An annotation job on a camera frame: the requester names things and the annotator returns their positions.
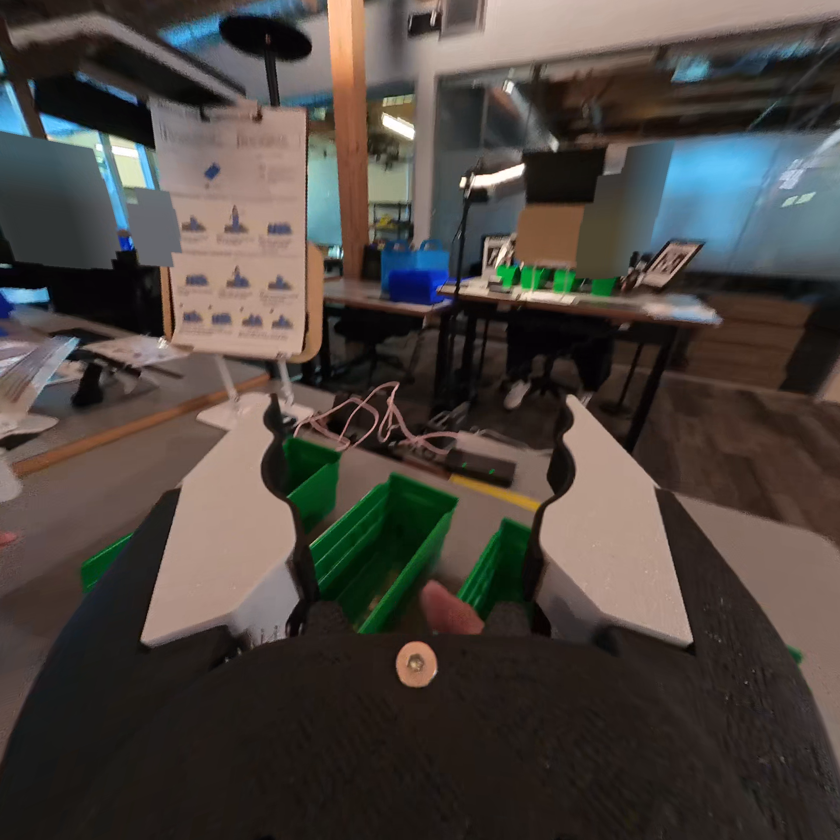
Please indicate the black wall speaker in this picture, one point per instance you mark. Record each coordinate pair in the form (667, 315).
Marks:
(423, 23)

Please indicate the black panel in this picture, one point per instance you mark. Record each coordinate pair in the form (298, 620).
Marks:
(564, 174)

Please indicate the black power bank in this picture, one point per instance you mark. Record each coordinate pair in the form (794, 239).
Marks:
(482, 469)

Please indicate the plain cardboard box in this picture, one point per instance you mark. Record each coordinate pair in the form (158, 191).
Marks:
(748, 356)
(748, 377)
(754, 333)
(754, 310)

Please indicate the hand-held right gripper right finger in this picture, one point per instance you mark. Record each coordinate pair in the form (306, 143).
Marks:
(610, 551)

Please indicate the instruction poster board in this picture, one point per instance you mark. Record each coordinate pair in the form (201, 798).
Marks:
(236, 229)

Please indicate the stack of blue bins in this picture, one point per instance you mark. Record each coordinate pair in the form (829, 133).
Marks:
(413, 275)

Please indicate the wooden top desk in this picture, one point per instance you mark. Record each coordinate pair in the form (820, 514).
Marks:
(354, 289)
(623, 308)

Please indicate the printed tag sign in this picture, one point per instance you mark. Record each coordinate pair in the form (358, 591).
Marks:
(497, 254)
(673, 266)

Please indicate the grey table wood edge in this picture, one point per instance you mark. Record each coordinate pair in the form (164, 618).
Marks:
(98, 426)

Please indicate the yellow tape strip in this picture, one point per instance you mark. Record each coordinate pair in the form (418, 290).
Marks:
(505, 495)

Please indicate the plain wooden post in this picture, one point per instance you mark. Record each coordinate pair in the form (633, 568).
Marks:
(348, 131)

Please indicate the black floor lamp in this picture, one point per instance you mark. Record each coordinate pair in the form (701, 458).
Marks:
(266, 36)

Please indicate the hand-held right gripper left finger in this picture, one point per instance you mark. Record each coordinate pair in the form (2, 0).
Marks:
(223, 551)

